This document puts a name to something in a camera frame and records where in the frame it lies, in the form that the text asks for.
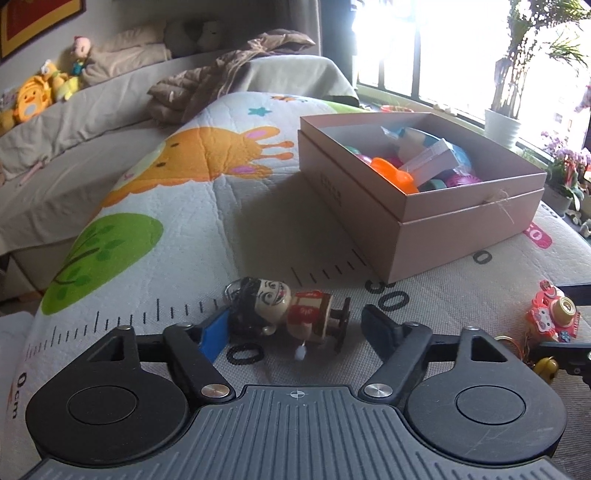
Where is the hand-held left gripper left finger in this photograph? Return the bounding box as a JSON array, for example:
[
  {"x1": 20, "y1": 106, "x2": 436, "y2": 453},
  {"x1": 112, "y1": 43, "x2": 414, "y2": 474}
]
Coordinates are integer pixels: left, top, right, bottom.
[{"x1": 85, "y1": 305, "x2": 236, "y2": 404}]

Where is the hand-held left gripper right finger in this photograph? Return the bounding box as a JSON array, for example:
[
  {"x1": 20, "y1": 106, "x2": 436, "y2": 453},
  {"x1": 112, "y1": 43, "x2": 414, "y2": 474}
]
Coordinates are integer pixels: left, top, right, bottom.
[{"x1": 358, "y1": 304, "x2": 506, "y2": 407}]

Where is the pink camera keychain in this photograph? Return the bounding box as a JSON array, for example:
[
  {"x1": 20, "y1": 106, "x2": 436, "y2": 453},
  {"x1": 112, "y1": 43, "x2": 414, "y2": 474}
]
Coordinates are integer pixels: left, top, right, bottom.
[{"x1": 496, "y1": 279, "x2": 581, "y2": 384}]

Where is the wooden black-haired doll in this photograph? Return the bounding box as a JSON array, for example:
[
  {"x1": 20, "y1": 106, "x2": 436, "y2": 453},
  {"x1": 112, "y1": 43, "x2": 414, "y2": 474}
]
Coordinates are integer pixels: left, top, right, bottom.
[{"x1": 224, "y1": 276, "x2": 352, "y2": 361}]

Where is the pink cardboard box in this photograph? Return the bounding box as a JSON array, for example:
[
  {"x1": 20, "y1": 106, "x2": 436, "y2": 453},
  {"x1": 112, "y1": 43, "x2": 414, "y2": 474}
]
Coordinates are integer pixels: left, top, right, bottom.
[{"x1": 298, "y1": 112, "x2": 548, "y2": 284}]

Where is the orange plastic toy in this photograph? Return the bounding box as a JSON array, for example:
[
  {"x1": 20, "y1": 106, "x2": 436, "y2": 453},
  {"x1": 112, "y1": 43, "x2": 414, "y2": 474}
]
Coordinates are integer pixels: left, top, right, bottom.
[{"x1": 369, "y1": 157, "x2": 421, "y2": 193}]

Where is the magenta ribbed toy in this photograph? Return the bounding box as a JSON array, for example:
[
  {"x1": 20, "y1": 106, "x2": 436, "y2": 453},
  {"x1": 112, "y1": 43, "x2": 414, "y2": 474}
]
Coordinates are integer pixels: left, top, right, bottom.
[{"x1": 442, "y1": 172, "x2": 482, "y2": 188}]

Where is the pink green ball toy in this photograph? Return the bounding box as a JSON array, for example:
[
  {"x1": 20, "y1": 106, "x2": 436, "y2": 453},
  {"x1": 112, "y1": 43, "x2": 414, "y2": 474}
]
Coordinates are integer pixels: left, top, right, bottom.
[{"x1": 344, "y1": 145, "x2": 376, "y2": 167}]

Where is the white blue tissue packet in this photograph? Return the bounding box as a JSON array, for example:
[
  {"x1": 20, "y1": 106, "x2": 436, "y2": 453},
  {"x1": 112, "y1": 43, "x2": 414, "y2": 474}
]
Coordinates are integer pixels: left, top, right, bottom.
[{"x1": 434, "y1": 134, "x2": 472, "y2": 178}]

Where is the printed play mat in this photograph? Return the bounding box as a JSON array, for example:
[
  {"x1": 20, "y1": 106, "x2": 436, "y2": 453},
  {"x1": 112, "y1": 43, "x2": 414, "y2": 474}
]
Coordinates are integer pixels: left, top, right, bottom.
[{"x1": 0, "y1": 91, "x2": 591, "y2": 480}]

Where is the potted pink flowering plant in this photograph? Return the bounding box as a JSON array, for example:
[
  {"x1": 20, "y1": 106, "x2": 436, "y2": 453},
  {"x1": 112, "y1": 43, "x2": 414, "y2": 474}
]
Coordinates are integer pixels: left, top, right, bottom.
[{"x1": 540, "y1": 131, "x2": 591, "y2": 217}]

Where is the potted palm white pot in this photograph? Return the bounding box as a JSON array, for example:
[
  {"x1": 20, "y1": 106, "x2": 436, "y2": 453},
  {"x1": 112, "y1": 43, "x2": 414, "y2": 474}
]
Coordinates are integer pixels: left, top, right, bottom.
[{"x1": 484, "y1": 0, "x2": 591, "y2": 149}]

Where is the beige covered sofa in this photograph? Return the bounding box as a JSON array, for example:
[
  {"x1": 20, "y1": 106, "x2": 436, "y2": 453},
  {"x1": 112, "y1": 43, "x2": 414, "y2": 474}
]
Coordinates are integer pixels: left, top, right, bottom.
[{"x1": 0, "y1": 53, "x2": 361, "y2": 296}]

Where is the brown crumpled blanket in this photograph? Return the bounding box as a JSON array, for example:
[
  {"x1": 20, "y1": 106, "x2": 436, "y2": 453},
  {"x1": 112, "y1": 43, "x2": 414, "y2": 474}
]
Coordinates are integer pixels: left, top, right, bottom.
[{"x1": 148, "y1": 30, "x2": 317, "y2": 125}]

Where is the dark curtain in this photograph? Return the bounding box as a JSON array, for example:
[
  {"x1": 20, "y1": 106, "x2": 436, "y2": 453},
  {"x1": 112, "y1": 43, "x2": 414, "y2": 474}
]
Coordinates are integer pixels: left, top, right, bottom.
[{"x1": 318, "y1": 0, "x2": 362, "y2": 89}]

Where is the yellow white plush toy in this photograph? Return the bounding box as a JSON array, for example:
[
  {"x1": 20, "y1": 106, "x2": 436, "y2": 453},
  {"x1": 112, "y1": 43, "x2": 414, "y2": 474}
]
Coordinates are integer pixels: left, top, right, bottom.
[{"x1": 39, "y1": 60, "x2": 85, "y2": 103}]

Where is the beige pillow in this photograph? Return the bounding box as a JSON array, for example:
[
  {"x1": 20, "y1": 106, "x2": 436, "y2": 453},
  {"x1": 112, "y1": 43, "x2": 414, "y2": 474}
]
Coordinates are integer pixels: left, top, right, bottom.
[{"x1": 83, "y1": 25, "x2": 172, "y2": 86}]

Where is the yellow duck plush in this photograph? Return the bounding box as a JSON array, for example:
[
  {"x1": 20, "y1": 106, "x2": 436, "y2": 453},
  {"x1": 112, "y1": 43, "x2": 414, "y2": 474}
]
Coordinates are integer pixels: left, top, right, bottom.
[{"x1": 0, "y1": 76, "x2": 54, "y2": 136}]

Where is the grey plush toy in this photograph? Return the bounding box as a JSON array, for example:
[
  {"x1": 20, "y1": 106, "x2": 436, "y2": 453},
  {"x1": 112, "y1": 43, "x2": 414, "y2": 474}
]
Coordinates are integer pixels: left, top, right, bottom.
[{"x1": 165, "y1": 19, "x2": 223, "y2": 57}]

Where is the pink-hat doll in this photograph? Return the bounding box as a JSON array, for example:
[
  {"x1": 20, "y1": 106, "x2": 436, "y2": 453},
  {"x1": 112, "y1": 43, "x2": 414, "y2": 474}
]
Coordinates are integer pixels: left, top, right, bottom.
[{"x1": 69, "y1": 36, "x2": 94, "y2": 77}]

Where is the red gold framed picture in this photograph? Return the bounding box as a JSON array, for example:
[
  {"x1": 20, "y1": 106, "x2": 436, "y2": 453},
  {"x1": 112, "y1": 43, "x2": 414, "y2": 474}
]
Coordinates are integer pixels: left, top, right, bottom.
[{"x1": 0, "y1": 0, "x2": 88, "y2": 59}]

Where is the black window frame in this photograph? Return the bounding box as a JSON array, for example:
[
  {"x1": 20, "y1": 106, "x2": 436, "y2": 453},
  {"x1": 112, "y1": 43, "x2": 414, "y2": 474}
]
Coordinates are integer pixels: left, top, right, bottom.
[{"x1": 351, "y1": 0, "x2": 591, "y2": 153}]

